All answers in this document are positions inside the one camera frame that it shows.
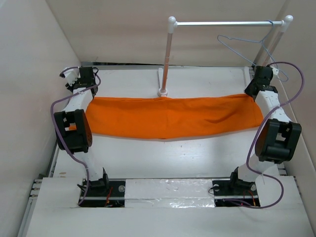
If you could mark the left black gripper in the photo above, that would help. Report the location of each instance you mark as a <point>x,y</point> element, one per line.
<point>70,88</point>

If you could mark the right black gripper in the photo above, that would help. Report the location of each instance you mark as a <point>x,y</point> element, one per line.
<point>248,89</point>

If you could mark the orange trousers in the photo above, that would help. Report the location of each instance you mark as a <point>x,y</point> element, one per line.
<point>169,118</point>

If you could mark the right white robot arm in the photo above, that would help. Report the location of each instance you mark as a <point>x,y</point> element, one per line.
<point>277,136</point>

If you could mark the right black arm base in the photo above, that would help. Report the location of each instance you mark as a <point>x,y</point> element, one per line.
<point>234,192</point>

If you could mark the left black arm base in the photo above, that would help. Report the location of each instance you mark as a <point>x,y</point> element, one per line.
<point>103,195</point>

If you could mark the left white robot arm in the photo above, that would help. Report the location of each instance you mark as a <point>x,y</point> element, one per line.
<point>71,124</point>

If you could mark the white clothes rack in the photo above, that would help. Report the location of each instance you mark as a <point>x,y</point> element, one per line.
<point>173,24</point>

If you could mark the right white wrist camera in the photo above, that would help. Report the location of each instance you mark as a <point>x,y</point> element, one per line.
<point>275,73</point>

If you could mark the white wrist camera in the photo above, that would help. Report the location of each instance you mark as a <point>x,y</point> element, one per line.
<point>71,75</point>
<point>275,73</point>

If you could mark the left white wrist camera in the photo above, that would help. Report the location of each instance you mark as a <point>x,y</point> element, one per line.
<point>71,75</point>

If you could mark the light blue wire hanger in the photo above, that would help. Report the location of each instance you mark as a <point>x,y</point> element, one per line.
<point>259,49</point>

